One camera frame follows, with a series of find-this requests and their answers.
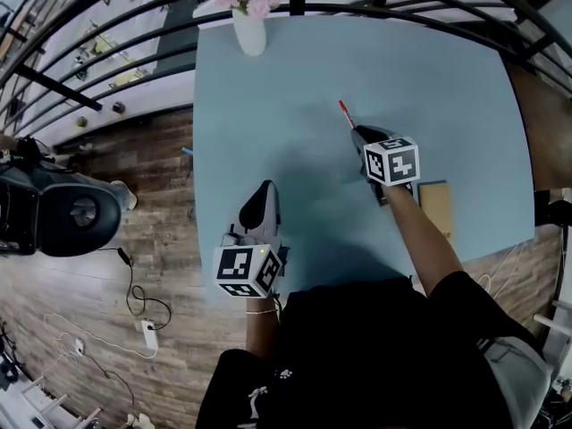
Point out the person's black shirt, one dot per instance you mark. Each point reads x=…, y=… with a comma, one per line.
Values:
x=357, y=364

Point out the light blue table top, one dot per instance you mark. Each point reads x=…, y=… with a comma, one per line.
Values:
x=290, y=119

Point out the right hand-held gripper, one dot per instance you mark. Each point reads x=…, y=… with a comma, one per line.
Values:
x=393, y=161

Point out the person's grey shorts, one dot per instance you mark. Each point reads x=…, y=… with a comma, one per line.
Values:
x=518, y=382

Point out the brown notebook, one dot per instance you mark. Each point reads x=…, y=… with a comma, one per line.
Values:
x=435, y=208

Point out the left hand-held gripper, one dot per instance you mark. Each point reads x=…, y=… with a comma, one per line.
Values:
x=241, y=266

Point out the small green round pot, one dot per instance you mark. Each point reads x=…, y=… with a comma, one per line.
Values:
x=81, y=121

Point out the white vase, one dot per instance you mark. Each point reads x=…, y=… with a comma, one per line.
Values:
x=250, y=36

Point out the small white adapter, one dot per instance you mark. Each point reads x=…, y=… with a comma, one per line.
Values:
x=79, y=347

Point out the small brown round pot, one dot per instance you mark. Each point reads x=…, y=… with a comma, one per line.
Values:
x=118, y=106

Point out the person's right forearm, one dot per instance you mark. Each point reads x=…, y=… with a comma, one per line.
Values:
x=424, y=244

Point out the white metal frame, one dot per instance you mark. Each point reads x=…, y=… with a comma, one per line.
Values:
x=554, y=324

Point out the red pen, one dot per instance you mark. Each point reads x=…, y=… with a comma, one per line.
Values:
x=345, y=111

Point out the white wooden rack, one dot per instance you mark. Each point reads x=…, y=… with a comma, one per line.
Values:
x=40, y=409

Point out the white power strip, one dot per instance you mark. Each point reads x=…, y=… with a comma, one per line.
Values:
x=149, y=334

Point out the person's left forearm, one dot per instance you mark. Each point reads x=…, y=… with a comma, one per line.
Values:
x=261, y=333

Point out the black padded chair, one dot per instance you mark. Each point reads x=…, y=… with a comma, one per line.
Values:
x=80, y=212

